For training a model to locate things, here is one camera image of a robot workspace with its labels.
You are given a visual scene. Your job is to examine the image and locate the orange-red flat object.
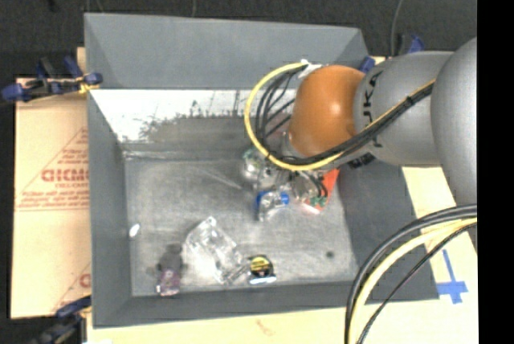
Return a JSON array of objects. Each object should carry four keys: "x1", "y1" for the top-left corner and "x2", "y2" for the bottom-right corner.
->
[{"x1": 309, "y1": 168, "x2": 341, "y2": 215}]

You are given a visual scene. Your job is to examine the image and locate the blue and clear plastic object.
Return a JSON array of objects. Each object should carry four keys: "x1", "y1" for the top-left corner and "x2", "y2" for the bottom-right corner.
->
[{"x1": 255, "y1": 190, "x2": 292, "y2": 223}]

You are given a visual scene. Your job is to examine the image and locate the shiny clear round object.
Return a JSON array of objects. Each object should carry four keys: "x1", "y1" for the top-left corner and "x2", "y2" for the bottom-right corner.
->
[{"x1": 240, "y1": 148, "x2": 267, "y2": 184}]

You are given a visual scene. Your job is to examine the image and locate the yellow and black tape measure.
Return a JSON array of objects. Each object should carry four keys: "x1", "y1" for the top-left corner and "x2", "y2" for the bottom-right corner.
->
[{"x1": 246, "y1": 253, "x2": 278, "y2": 286}]

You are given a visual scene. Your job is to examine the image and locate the grey metal bin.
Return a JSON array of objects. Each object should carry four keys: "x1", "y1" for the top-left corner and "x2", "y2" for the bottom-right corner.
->
[{"x1": 83, "y1": 12, "x2": 439, "y2": 327}]

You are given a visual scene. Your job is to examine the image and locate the clear plastic container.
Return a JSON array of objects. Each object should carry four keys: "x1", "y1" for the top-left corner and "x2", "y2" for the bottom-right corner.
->
[{"x1": 183, "y1": 215, "x2": 247, "y2": 286}]

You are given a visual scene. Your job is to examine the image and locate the purple and grey toy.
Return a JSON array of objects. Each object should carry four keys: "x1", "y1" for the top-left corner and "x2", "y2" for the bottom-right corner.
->
[{"x1": 153, "y1": 243, "x2": 189, "y2": 297}]

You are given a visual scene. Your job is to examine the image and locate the brown cardboard board red print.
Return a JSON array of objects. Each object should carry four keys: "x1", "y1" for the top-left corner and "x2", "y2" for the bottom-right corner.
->
[{"x1": 9, "y1": 76, "x2": 94, "y2": 320}]

